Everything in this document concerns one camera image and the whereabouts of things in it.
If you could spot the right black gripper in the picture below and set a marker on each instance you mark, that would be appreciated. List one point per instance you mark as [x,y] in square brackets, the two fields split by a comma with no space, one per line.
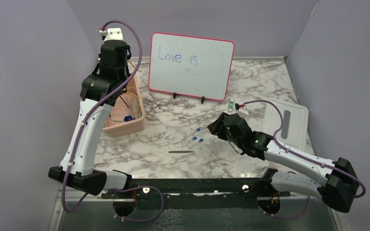
[217,127]

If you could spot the small green white vial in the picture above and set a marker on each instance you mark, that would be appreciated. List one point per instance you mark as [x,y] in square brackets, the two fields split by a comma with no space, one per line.
[231,105]

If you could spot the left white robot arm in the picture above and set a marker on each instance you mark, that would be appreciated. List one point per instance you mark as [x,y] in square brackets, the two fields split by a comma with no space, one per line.
[77,167]

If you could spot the black metal rod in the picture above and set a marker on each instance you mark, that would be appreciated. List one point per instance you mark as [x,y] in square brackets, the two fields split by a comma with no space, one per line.
[181,152]

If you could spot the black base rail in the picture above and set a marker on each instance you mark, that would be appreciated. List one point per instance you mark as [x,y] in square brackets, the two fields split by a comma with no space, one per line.
[150,194]

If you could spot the pink plastic bin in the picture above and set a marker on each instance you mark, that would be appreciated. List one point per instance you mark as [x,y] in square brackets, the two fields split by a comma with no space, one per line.
[128,113]

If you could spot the pink framed whiteboard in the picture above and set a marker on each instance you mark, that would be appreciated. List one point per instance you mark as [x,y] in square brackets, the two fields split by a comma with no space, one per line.
[190,66]

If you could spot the white plastic bin lid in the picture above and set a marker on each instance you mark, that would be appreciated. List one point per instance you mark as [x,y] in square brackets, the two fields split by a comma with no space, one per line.
[294,129]

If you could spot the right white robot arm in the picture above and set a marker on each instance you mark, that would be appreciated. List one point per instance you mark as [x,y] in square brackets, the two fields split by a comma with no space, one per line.
[334,182]

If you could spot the graduated cylinder blue base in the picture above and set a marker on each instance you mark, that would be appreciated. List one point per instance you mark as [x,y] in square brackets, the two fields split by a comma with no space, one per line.
[128,118]

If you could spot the yellow rubber tube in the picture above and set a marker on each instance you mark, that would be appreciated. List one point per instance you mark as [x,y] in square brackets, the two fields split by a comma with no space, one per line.
[129,96]

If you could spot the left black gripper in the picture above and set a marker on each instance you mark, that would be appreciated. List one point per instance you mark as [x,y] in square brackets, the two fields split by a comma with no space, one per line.
[127,70]

